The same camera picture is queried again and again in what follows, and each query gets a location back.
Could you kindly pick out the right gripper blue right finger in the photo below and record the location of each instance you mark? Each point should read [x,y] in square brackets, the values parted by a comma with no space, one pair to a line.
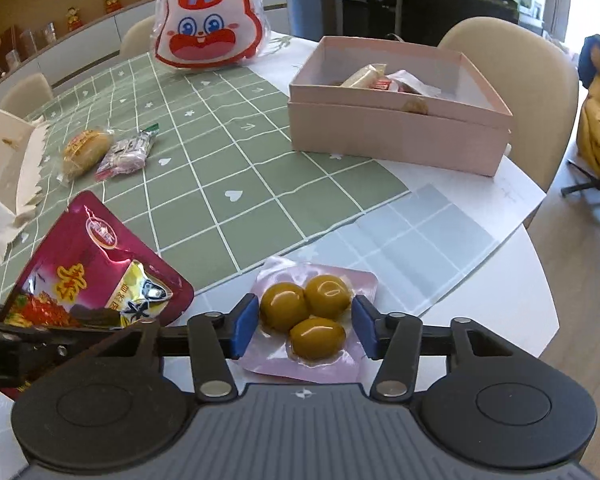
[394,339]

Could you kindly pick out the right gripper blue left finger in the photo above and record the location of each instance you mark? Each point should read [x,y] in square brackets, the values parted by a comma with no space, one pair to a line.
[213,339]

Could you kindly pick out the pink pack of brown eggs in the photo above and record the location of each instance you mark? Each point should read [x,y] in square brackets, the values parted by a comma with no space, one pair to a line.
[305,322]

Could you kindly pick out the dark red spicy snack pouch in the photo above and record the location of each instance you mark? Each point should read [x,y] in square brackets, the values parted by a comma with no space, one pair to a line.
[92,271]

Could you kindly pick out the small clear candy packet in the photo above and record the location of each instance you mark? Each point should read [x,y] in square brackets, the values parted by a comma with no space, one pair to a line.
[128,155]

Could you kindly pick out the yellow bread bun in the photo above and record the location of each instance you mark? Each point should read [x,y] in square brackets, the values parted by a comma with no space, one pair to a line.
[83,152]

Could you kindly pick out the red long snack packet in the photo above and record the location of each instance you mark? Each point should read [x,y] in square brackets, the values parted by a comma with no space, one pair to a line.
[381,83]

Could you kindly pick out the green grid tablecloth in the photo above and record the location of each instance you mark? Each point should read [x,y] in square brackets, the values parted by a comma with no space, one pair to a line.
[222,188]

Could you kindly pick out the beige chair with scalloped cover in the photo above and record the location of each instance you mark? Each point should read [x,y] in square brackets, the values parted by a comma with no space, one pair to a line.
[21,152]

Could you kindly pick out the pink cardboard box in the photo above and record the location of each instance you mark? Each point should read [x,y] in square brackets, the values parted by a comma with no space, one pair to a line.
[465,126]

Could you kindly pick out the beige dining chair near box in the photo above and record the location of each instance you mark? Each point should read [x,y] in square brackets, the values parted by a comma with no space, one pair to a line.
[535,79]

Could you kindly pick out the beige dining chair far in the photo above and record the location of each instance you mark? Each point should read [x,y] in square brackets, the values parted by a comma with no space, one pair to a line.
[138,39]

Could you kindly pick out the red white rabbit plush bag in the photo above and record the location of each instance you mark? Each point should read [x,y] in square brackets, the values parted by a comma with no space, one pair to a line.
[204,34]

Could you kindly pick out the black water dispenser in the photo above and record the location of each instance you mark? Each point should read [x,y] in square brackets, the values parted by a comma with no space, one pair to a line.
[369,18]

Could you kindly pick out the wooden display shelf cabinet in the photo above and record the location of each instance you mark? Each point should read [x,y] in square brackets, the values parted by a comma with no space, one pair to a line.
[65,40]

